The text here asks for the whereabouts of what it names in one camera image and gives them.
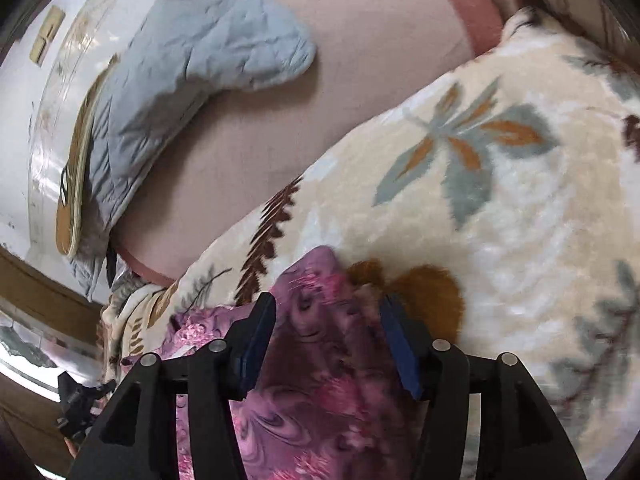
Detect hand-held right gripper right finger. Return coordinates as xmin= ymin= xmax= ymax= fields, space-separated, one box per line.
xmin=379 ymin=294 xmax=587 ymax=480

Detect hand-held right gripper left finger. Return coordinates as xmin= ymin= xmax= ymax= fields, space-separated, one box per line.
xmin=67 ymin=291 xmax=277 ymax=480

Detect purple floral shirt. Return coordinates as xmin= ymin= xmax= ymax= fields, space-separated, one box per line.
xmin=170 ymin=245 xmax=431 ymax=480

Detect wooden door with glass panel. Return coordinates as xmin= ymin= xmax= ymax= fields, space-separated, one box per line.
xmin=0 ymin=247 xmax=108 ymax=461

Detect leaf print blanket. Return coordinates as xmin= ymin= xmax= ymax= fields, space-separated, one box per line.
xmin=97 ymin=6 xmax=640 ymax=480

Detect brown embroidered cushion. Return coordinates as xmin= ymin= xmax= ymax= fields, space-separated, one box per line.
xmin=54 ymin=60 xmax=118 ymax=259

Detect pink pillow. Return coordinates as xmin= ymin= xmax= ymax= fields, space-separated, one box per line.
xmin=110 ymin=0 xmax=503 ymax=288

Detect grey quilted cloth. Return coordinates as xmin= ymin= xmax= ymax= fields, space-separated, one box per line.
xmin=70 ymin=0 xmax=318 ymax=301

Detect beige wall switch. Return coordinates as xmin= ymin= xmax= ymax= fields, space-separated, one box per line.
xmin=30 ymin=6 xmax=66 ymax=66

